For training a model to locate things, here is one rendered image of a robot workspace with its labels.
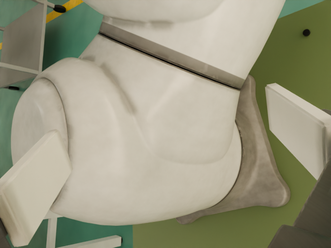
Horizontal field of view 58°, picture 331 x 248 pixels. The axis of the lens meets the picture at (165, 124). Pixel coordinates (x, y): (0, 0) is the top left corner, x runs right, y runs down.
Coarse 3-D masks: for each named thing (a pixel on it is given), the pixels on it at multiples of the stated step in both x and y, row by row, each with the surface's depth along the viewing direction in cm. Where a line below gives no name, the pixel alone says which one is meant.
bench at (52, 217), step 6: (48, 210) 188; (48, 216) 187; (54, 216) 190; (60, 216) 193; (48, 222) 191; (54, 222) 190; (48, 228) 190; (54, 228) 190; (48, 234) 189; (54, 234) 190; (48, 240) 188; (54, 240) 190; (48, 246) 188; (54, 246) 190
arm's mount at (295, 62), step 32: (288, 32) 38; (320, 32) 36; (256, 64) 41; (288, 64) 38; (320, 64) 35; (256, 96) 40; (320, 96) 35; (288, 160) 37; (160, 224) 50; (192, 224) 46; (224, 224) 42; (256, 224) 39; (288, 224) 36
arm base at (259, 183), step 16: (240, 96) 40; (240, 112) 38; (256, 112) 39; (240, 128) 36; (256, 128) 38; (256, 144) 37; (256, 160) 37; (272, 160) 37; (240, 176) 35; (256, 176) 37; (272, 176) 36; (240, 192) 37; (256, 192) 37; (272, 192) 36; (288, 192) 36; (208, 208) 38; (224, 208) 40; (240, 208) 39
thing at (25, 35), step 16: (32, 0) 228; (32, 16) 246; (16, 32) 267; (32, 32) 242; (16, 48) 264; (32, 48) 239; (0, 64) 208; (16, 64) 260; (32, 64) 236; (0, 80) 285; (16, 80) 256
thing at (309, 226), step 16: (320, 176) 9; (320, 192) 8; (304, 208) 8; (320, 208) 8; (304, 224) 7; (320, 224) 7; (272, 240) 6; (288, 240) 6; (304, 240) 6; (320, 240) 6
